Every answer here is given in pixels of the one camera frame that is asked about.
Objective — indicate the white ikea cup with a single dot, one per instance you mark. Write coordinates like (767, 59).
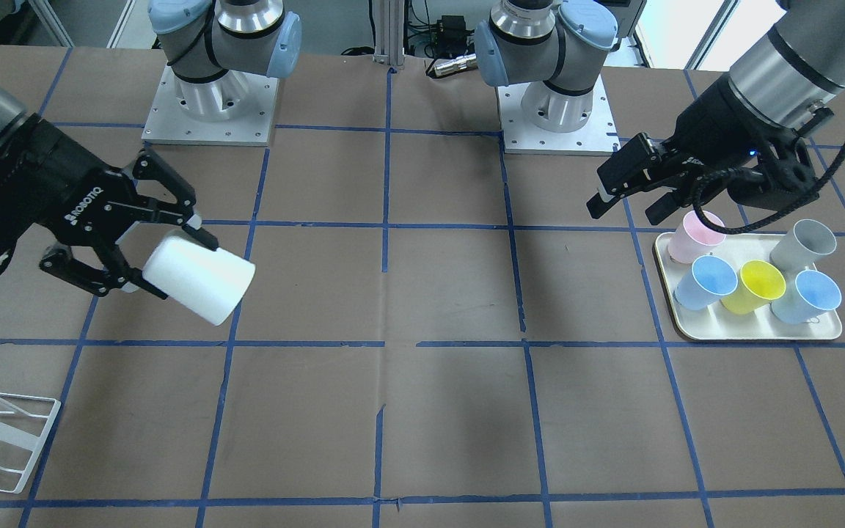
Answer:
(211, 283)

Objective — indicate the grey cup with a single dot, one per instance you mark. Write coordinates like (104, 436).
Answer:
(807, 242)

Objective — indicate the yellow cup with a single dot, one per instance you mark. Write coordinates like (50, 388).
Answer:
(758, 283)

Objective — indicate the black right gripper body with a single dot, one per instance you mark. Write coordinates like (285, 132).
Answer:
(52, 187)

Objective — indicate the blue cup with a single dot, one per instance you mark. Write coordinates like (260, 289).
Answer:
(809, 294)
(708, 280)

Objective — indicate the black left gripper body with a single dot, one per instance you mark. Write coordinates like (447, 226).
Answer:
(716, 125)

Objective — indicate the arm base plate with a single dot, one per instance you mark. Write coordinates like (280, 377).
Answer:
(538, 121)
(235, 110)

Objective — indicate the beige cup tray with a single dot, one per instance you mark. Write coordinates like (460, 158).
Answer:
(717, 323)

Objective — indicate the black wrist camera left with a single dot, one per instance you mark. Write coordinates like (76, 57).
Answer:
(784, 174)

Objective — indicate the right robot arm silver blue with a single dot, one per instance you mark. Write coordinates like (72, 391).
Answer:
(203, 40)

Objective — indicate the pink cup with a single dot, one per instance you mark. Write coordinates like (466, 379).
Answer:
(691, 239)

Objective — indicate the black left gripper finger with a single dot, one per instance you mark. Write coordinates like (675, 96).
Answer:
(626, 172)
(666, 205)

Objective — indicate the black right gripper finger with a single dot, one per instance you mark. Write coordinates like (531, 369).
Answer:
(131, 280)
(191, 224)

